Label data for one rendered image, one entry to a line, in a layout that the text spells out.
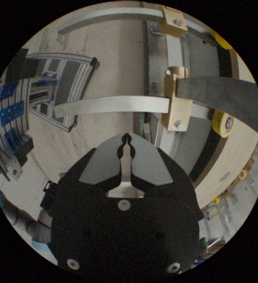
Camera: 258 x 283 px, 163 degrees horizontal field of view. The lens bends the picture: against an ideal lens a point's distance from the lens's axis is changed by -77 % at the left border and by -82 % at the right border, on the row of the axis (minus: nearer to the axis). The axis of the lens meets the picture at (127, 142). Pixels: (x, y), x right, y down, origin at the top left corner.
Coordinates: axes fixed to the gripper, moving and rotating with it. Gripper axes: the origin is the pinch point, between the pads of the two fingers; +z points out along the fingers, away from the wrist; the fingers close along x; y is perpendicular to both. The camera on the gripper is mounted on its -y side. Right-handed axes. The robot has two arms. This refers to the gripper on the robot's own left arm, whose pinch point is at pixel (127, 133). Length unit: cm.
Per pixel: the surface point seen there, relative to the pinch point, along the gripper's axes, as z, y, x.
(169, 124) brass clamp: 5.7, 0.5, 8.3
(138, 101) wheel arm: 6.6, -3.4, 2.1
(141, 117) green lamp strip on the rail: 22.1, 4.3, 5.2
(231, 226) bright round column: -116, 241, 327
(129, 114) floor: 92, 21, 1
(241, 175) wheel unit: -1, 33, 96
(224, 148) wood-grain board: 2.3, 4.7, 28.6
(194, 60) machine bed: 27.4, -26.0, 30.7
